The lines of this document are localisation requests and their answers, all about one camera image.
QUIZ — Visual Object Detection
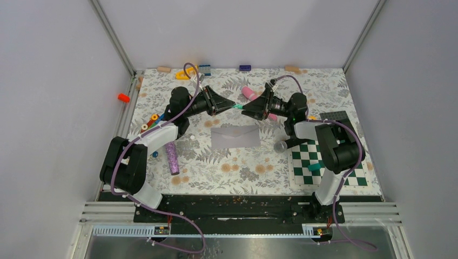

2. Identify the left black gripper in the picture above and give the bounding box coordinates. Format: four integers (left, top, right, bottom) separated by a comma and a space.
183, 85, 235, 118

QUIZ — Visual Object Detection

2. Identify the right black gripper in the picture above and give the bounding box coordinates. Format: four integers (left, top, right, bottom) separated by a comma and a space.
241, 87, 293, 121

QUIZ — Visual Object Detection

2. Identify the small green white bottle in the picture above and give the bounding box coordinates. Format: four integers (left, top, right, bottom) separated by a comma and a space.
233, 104, 243, 110

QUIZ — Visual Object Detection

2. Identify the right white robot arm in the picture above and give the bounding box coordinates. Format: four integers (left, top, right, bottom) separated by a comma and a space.
242, 87, 366, 222

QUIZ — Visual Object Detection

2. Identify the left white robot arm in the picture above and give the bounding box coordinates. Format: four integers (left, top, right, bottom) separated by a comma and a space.
99, 86, 235, 222

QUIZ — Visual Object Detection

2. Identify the pink toy microphone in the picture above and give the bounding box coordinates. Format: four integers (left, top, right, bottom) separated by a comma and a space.
241, 86, 277, 121

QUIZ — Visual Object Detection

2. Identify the floral table mat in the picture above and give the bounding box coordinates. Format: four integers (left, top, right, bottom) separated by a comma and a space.
113, 67, 375, 196

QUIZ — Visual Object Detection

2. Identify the blue grey lego brick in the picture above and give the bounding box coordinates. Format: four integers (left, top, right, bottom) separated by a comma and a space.
198, 64, 211, 77

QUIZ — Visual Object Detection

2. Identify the black microphone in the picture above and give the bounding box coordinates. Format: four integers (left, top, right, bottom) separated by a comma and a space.
273, 139, 302, 153

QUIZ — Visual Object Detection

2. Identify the dark purple lego brick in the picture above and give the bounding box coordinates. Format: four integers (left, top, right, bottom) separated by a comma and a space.
239, 65, 252, 72

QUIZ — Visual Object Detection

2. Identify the yellow triangle toy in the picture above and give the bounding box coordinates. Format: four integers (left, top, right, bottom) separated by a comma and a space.
175, 65, 199, 80

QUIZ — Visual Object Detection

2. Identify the wooden block right back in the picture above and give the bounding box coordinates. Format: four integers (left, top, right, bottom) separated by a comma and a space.
284, 65, 302, 74

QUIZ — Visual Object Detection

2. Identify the wooden block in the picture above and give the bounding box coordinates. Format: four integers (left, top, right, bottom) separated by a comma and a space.
284, 65, 302, 74
157, 66, 172, 73

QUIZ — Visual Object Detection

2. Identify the green white chessboard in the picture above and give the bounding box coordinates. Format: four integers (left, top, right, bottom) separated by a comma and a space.
287, 122, 371, 189

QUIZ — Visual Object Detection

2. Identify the colourful lego toy stack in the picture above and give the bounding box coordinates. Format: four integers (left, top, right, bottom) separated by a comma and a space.
140, 114, 164, 133

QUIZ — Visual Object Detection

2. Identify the purple glitter microphone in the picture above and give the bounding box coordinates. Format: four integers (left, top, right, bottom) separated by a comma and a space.
165, 142, 180, 175

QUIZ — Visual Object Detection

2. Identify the wooden block left back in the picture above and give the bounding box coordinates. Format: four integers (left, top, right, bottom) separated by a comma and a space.
157, 66, 172, 73

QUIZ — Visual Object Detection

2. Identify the teal block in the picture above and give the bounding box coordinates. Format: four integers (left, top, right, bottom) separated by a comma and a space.
307, 163, 321, 172

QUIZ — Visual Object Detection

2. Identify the orange red cylinder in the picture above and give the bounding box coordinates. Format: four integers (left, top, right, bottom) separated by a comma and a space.
117, 93, 130, 103

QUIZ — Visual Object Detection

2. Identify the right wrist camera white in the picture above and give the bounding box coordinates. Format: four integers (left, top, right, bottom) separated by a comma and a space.
265, 79, 278, 92

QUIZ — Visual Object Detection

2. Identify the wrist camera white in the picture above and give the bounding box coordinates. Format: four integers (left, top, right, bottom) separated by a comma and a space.
192, 73, 205, 88
265, 79, 278, 92

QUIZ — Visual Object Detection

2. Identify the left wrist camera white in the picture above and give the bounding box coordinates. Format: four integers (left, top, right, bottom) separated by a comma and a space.
192, 73, 205, 88

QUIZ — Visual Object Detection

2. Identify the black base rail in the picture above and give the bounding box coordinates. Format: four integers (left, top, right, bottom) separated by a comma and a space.
98, 193, 383, 237

